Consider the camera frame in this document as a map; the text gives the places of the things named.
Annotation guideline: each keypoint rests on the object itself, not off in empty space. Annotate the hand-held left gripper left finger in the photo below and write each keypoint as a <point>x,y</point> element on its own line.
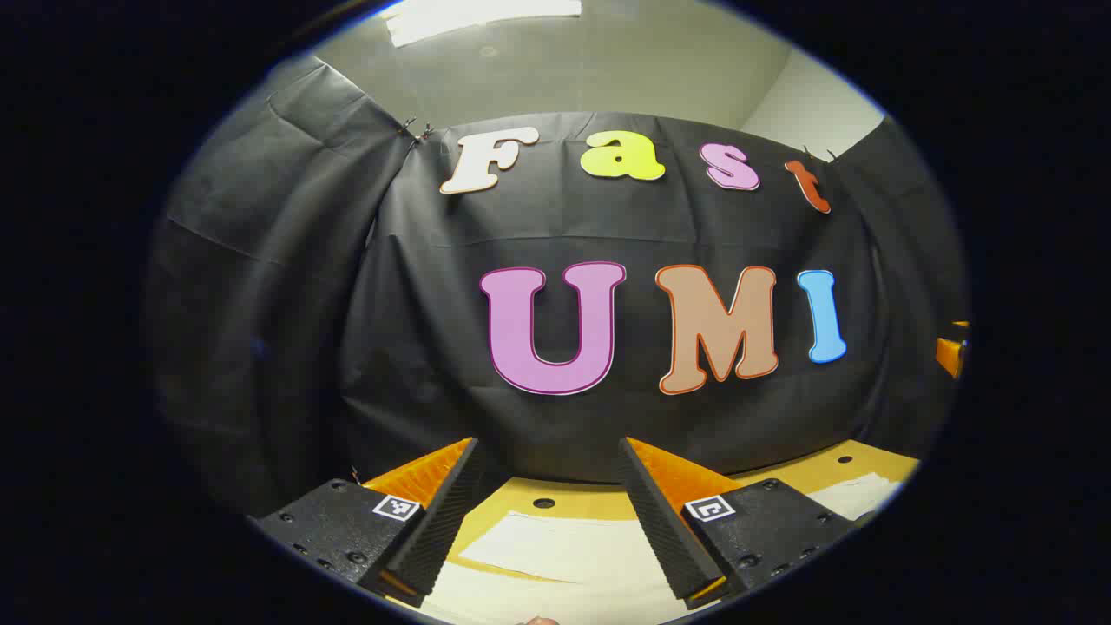
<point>443,521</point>

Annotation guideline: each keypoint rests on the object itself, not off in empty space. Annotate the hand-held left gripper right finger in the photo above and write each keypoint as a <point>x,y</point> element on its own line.
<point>664,521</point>

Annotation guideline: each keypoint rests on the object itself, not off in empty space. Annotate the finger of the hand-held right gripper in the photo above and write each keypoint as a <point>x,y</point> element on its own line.
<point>949,351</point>

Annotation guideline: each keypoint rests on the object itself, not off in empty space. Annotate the cream white jeans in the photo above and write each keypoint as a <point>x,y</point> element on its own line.
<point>555,555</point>

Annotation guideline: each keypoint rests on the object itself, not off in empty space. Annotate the black backdrop cloth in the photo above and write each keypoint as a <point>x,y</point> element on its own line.
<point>434,304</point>

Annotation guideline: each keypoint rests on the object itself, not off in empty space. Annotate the black binder clip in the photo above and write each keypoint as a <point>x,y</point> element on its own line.
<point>425,134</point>
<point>406,128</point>

